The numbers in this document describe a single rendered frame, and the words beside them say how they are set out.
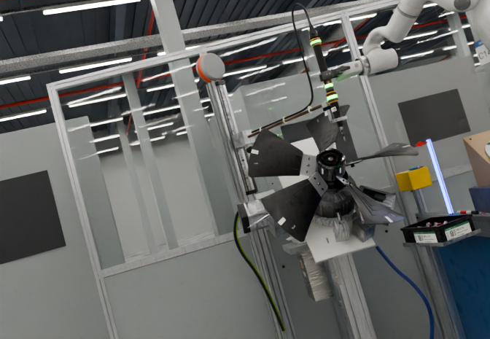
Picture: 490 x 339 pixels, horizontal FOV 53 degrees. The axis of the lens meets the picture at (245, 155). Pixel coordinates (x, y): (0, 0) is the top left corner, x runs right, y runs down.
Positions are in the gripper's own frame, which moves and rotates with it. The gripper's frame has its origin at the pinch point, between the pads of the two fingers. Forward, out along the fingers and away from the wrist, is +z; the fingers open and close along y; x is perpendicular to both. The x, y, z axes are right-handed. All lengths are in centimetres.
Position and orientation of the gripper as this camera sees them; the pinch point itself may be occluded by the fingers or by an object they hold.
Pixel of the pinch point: (325, 76)
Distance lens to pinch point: 215.4
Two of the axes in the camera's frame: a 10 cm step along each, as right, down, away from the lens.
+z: -9.6, 2.7, -1.0
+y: -0.8, 1.0, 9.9
